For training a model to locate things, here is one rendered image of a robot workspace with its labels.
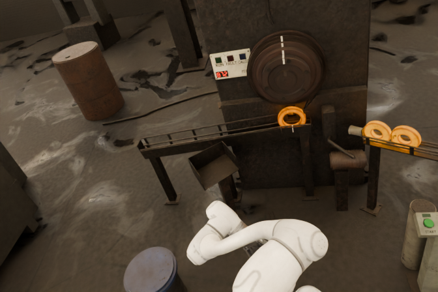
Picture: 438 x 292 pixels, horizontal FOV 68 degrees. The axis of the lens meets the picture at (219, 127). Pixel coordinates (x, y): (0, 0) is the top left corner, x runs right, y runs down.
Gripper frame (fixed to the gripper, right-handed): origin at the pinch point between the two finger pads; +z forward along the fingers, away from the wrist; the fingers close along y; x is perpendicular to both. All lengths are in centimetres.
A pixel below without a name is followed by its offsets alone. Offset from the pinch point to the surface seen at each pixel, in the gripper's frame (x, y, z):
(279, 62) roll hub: -76, -35, -64
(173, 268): 11, 57, -29
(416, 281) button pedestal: -57, 0, 82
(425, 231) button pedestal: -44, -41, 41
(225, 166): -54, 36, -44
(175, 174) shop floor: -90, 137, -68
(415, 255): -63, -10, 69
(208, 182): -39, 42, -45
